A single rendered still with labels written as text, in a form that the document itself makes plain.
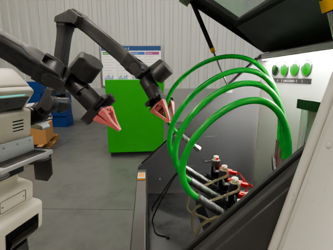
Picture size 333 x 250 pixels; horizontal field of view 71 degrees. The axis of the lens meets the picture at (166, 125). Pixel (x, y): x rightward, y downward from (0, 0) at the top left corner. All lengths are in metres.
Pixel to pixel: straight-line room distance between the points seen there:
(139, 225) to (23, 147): 0.65
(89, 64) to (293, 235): 0.57
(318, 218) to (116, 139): 3.80
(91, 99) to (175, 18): 6.67
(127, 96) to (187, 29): 3.87
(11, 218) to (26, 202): 0.11
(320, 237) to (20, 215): 1.08
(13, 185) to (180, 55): 6.38
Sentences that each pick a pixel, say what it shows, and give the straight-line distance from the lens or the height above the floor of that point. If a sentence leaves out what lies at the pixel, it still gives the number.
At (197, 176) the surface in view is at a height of 1.09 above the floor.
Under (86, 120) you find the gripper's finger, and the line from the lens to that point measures 0.70.
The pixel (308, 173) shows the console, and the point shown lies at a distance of 0.41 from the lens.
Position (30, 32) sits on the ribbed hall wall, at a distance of 8.31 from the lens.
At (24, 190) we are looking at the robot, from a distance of 1.24.
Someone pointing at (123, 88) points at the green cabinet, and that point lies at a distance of 3.92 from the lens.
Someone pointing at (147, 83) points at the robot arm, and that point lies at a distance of 0.88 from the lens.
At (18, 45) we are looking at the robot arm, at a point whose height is 1.43.
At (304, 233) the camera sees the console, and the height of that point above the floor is 1.14.
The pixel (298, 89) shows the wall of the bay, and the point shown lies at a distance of 0.89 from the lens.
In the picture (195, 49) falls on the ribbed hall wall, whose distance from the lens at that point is 7.21.
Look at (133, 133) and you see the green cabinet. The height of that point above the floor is 0.40.
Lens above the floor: 1.36
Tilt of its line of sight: 12 degrees down
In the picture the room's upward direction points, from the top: straight up
